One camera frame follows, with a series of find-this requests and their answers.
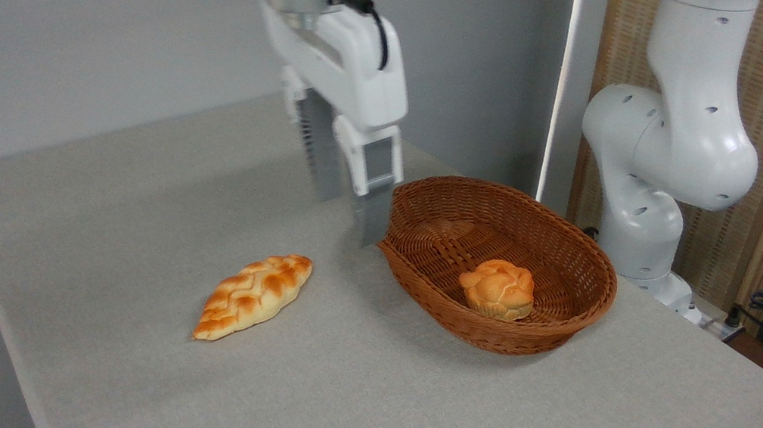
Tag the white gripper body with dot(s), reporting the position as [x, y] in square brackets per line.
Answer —
[354, 72]

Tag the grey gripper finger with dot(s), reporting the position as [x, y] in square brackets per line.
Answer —
[377, 190]
[319, 150]

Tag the round orange bread bun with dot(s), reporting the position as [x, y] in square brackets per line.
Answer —
[498, 288]

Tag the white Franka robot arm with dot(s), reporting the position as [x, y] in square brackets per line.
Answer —
[684, 139]

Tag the braided golden bread loaf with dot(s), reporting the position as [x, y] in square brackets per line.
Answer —
[250, 296]

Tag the brown wicker basket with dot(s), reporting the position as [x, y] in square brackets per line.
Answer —
[556, 272]

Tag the white vertical pole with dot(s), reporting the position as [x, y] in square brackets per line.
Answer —
[562, 82]

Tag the grey tablecloth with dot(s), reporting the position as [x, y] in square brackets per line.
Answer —
[470, 427]

